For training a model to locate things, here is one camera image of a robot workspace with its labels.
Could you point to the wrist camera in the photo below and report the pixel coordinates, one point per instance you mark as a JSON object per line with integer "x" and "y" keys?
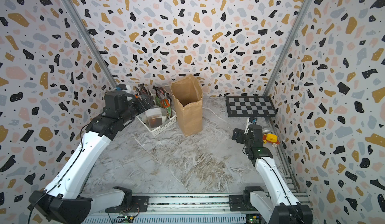
{"x": 126, "y": 88}
{"x": 250, "y": 121}

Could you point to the yellow red toy car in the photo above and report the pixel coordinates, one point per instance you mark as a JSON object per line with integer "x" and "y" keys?
{"x": 272, "y": 139}

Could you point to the green orange condiment packet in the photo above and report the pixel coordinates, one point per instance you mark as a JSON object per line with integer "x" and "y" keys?
{"x": 165, "y": 103}

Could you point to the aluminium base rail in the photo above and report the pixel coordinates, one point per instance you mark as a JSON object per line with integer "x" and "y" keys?
{"x": 206, "y": 208}

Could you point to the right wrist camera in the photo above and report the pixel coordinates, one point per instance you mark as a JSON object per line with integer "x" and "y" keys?
{"x": 250, "y": 121}

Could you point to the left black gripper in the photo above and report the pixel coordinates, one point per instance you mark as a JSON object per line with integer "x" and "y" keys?
{"x": 142, "y": 108}

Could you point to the black condiment packet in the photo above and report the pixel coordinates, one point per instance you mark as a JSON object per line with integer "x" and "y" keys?
{"x": 144, "y": 93}

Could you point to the white plastic basket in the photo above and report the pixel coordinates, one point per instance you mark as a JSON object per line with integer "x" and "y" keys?
{"x": 158, "y": 130}

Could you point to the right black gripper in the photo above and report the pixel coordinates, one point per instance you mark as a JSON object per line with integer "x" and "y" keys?
{"x": 239, "y": 138}

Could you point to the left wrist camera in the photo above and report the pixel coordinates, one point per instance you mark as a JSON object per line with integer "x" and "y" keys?
{"x": 126, "y": 88}

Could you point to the clear bag red packet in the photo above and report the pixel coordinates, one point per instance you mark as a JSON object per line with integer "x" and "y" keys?
{"x": 156, "y": 117}

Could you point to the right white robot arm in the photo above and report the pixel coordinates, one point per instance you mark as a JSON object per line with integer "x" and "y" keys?
{"x": 272, "y": 178}

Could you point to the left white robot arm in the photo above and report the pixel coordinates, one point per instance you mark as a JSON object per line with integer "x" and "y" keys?
{"x": 61, "y": 199}

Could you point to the brown paper bag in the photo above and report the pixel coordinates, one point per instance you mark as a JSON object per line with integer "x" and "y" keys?
{"x": 188, "y": 104}

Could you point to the black white checkerboard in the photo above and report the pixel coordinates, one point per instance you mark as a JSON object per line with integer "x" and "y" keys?
{"x": 250, "y": 106}

